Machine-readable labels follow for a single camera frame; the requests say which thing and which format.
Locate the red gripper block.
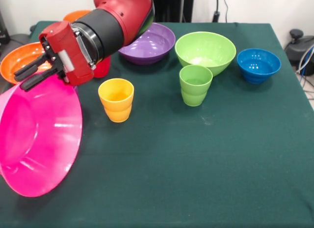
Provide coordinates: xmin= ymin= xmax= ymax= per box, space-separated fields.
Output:
xmin=14 ymin=21 xmax=95 ymax=91

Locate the pink bowl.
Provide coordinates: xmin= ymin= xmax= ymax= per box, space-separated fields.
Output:
xmin=0 ymin=73 xmax=83 ymax=198

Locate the large orange bowl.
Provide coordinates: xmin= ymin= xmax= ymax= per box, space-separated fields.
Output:
xmin=0 ymin=42 xmax=53 ymax=86

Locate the black equipment box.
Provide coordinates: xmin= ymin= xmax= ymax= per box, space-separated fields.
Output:
xmin=0 ymin=10 xmax=10 ymax=45

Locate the red cup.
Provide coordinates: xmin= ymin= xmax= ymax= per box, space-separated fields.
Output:
xmin=93 ymin=55 xmax=111 ymax=79

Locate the small orange bowl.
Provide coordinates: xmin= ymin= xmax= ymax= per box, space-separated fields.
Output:
xmin=63 ymin=10 xmax=92 ymax=23

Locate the yellow cup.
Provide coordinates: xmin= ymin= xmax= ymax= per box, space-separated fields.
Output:
xmin=98 ymin=78 xmax=135 ymax=123

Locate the purple bowl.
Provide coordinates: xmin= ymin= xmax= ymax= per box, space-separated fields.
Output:
xmin=118 ymin=23 xmax=176 ymax=66

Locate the green cup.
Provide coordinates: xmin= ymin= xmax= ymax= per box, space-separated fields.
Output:
xmin=179 ymin=64 xmax=213 ymax=107

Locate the green bowl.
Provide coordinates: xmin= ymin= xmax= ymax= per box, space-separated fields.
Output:
xmin=174 ymin=31 xmax=237 ymax=78

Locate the dark green tablecloth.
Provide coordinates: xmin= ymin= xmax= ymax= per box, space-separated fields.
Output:
xmin=0 ymin=21 xmax=314 ymax=228

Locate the blue bowl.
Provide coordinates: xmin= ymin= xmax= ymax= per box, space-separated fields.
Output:
xmin=236 ymin=48 xmax=282 ymax=85

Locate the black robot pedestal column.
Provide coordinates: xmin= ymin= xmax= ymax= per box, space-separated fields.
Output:
xmin=152 ymin=0 xmax=194 ymax=23

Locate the black wall cable with plug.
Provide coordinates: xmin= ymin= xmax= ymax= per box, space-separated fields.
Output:
xmin=212 ymin=0 xmax=229 ymax=23

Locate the tangle of floor cables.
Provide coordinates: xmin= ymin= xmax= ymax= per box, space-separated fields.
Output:
xmin=295 ymin=46 xmax=314 ymax=76

